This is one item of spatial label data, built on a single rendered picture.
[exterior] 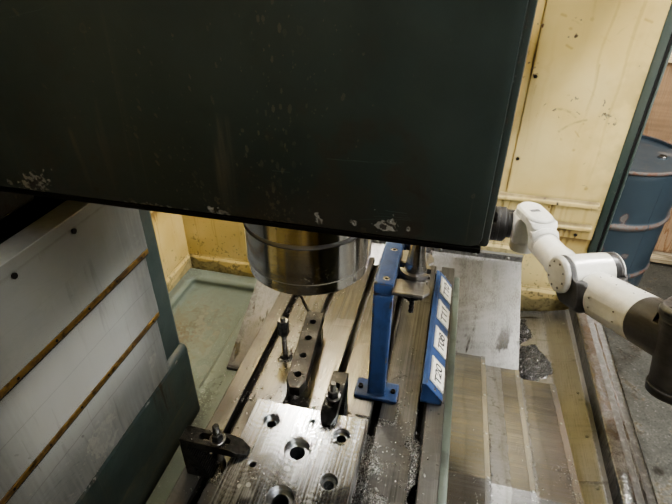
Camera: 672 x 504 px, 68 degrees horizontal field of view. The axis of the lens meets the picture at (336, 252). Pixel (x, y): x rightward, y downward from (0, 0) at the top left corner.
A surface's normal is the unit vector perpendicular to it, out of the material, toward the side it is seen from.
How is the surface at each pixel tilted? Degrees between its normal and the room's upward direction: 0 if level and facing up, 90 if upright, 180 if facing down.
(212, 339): 0
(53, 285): 90
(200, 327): 0
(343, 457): 0
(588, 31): 90
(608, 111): 90
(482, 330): 24
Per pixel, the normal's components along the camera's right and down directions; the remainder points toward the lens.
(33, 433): 0.97, 0.14
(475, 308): -0.09, -0.54
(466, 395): 0.04, -0.90
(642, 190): -0.04, 0.55
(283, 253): -0.29, 0.52
